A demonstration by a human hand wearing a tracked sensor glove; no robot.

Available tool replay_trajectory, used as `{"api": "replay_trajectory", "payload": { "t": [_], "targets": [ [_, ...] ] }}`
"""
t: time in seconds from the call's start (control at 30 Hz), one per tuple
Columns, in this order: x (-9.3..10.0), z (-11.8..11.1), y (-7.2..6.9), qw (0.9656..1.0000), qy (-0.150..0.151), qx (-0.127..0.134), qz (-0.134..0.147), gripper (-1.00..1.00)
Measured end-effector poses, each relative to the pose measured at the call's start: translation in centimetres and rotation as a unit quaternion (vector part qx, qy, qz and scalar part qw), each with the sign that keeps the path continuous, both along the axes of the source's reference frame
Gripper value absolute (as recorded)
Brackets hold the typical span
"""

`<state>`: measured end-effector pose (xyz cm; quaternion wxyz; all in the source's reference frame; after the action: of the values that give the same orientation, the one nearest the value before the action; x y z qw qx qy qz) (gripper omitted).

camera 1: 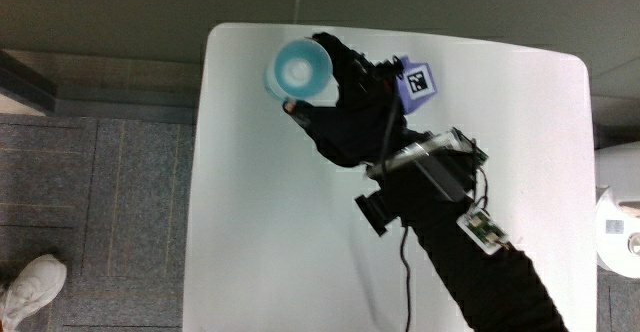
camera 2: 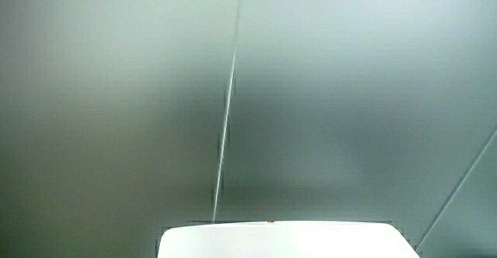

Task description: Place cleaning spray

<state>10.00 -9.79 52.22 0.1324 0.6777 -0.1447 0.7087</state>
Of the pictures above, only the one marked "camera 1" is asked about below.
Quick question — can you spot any person's right hand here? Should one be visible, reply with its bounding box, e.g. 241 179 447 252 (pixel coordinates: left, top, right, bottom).
282 32 439 169

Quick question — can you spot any light blue cup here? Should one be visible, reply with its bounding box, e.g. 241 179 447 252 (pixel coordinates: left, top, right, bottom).
263 38 335 104

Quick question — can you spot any person's right forearm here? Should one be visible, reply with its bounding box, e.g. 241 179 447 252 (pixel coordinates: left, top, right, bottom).
354 147 570 332

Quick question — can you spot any wrist electronics box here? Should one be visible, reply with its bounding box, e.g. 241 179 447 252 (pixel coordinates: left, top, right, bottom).
366 127 490 203

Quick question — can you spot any small white circuit board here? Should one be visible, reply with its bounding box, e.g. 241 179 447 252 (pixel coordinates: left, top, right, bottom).
455 207 511 256

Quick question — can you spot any white round device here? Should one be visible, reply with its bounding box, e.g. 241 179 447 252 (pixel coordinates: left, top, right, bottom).
594 185 640 280

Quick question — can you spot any dark shelf board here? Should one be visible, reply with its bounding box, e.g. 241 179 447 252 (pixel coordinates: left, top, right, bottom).
0 49 57 117

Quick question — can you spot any white shoe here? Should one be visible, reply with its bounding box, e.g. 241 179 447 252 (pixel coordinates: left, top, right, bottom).
0 254 68 332

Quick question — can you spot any black cable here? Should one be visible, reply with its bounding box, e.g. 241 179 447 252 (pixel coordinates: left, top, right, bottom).
398 224 413 332

